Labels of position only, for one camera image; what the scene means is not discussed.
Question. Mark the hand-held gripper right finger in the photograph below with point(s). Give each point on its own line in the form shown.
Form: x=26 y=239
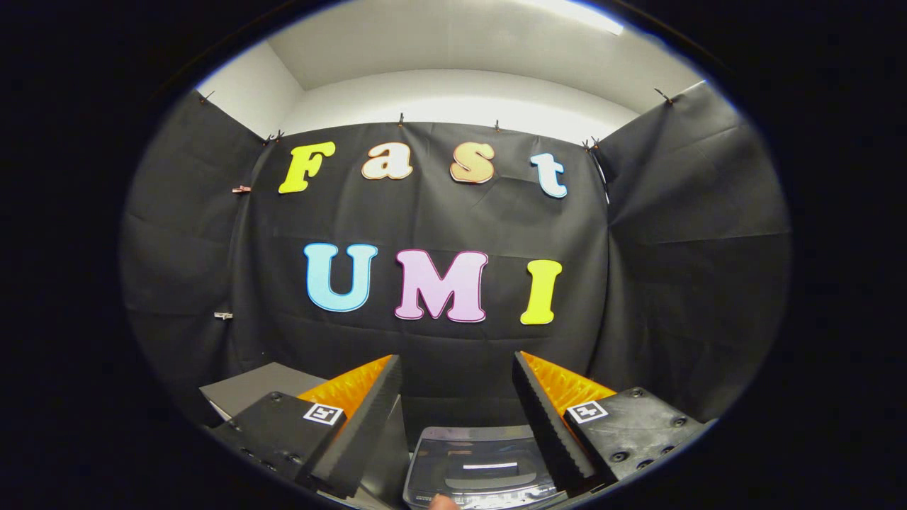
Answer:
x=549 y=425

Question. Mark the grey washing machine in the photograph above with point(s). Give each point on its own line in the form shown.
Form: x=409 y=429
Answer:
x=510 y=500

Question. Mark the black backdrop cloth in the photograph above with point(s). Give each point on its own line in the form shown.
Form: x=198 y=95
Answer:
x=453 y=212

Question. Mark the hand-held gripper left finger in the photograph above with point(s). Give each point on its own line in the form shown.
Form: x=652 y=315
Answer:
x=368 y=425

